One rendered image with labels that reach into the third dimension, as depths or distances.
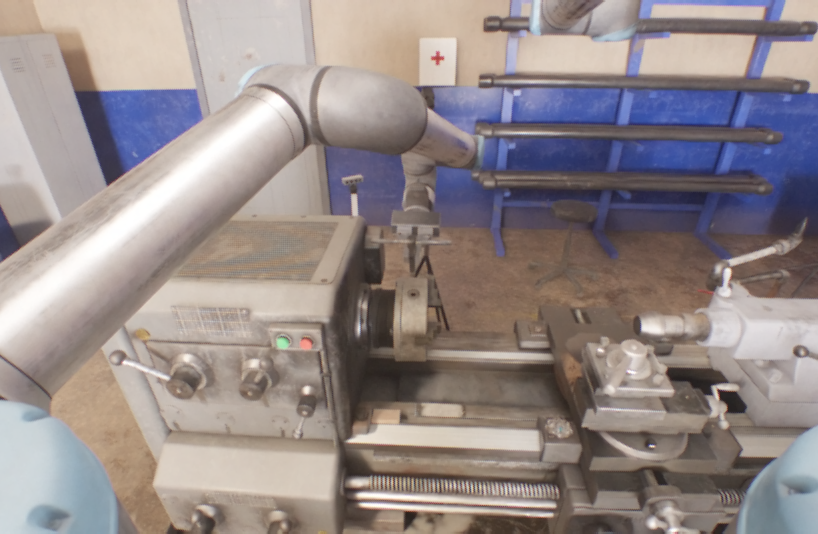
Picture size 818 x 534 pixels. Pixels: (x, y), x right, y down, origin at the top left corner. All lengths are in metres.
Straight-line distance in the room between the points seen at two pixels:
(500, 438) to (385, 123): 0.98
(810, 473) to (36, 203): 4.51
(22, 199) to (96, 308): 4.12
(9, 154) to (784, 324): 4.63
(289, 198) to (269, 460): 3.47
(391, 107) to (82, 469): 0.54
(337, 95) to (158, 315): 0.77
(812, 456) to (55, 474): 0.37
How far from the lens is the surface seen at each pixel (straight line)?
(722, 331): 1.53
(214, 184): 0.54
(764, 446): 1.66
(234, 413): 1.36
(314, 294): 1.06
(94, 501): 0.29
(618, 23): 1.14
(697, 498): 1.40
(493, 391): 1.65
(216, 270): 1.21
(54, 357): 0.46
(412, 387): 1.64
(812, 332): 1.64
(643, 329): 1.45
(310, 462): 1.35
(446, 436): 1.36
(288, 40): 4.23
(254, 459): 1.40
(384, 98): 0.66
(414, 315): 1.22
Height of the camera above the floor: 1.90
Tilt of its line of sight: 30 degrees down
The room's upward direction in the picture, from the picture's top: 1 degrees counter-clockwise
